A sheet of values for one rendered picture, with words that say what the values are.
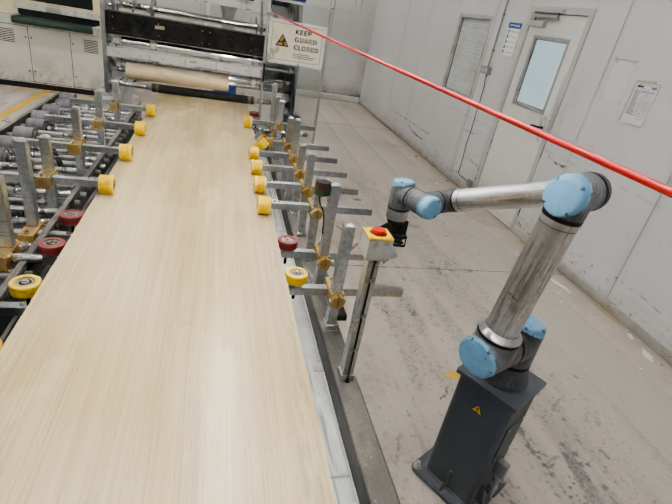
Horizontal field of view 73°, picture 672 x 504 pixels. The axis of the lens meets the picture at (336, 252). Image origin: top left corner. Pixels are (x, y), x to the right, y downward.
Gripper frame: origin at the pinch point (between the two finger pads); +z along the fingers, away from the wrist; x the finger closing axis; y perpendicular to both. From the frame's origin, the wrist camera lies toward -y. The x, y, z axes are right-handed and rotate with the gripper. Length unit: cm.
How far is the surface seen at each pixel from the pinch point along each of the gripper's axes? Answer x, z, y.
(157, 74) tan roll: 250, -25, -119
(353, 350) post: -58, -1, -27
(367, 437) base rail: -79, 12, -26
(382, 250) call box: -59, -37, -25
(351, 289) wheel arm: -26.7, -2.8, -20.6
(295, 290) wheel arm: -27.0, -2.5, -41.3
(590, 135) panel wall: 175, -28, 237
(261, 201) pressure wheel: 22, -15, -51
